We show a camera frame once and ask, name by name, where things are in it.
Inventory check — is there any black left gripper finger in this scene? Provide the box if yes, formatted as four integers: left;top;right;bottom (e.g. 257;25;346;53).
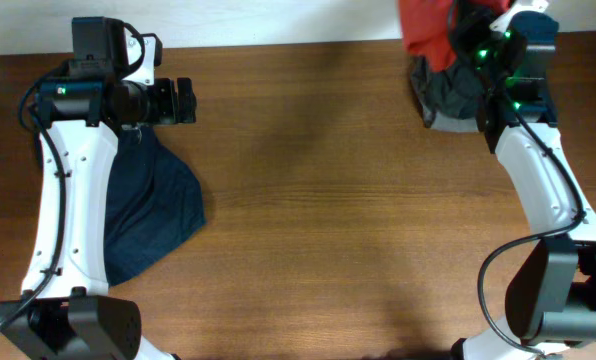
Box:
177;94;197;124
176;77;193;96

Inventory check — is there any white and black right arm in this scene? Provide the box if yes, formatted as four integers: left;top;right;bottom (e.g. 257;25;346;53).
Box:
447;1;596;359

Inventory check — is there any grey folded garment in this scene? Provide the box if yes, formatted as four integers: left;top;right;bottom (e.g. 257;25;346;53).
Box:
409;57;478;133

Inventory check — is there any red printed t-shirt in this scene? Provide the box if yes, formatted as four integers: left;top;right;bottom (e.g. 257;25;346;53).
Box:
396;0;512;72

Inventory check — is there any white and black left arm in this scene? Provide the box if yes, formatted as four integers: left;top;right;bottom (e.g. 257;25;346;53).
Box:
0;76;196;359

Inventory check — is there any navy blue garment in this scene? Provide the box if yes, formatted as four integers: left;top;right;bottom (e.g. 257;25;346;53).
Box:
104;127;206;286

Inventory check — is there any black Nike t-shirt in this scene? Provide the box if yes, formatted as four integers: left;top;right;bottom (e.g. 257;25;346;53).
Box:
410;57;484;120

